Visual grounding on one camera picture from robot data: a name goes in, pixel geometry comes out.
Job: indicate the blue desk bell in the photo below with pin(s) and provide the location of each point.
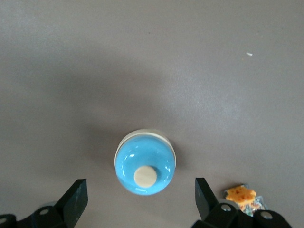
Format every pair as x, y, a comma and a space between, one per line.
142, 156

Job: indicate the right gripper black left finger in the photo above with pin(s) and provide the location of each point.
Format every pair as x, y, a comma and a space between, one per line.
71, 204

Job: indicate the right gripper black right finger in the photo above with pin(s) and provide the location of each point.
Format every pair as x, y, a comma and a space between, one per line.
213, 213

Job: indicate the red yellow emergency stop button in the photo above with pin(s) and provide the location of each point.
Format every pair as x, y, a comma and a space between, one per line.
240, 194

